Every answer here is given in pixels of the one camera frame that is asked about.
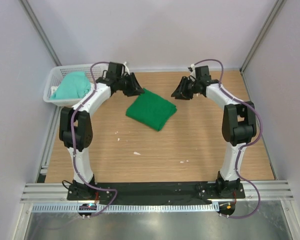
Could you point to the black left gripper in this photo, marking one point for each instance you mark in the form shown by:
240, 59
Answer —
135, 89

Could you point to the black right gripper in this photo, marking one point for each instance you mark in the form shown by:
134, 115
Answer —
185, 95

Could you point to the green t shirt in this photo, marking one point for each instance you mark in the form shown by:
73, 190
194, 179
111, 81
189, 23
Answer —
151, 110

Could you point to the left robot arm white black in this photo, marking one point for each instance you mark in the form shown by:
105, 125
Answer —
75, 126

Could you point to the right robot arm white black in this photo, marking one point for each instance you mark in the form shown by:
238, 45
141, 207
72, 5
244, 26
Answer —
238, 124

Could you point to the teal t shirt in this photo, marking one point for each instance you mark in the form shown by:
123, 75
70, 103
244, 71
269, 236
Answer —
75, 85

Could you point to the white plastic basket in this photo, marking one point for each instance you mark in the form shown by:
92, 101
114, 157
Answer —
98, 94

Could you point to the white t shirt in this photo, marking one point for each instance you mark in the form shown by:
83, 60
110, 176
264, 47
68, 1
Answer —
53, 89

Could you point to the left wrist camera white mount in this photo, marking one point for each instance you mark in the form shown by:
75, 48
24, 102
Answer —
126, 69

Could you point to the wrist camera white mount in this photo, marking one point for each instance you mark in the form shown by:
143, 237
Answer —
191, 67
126, 69

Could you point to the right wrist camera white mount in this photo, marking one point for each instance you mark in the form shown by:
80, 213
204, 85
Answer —
191, 67

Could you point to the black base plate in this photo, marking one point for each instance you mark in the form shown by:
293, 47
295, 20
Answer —
154, 193

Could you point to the white slotted cable duct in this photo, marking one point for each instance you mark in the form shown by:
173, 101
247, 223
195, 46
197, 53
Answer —
90, 208

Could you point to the aluminium frame rail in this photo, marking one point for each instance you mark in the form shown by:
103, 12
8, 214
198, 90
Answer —
266, 190

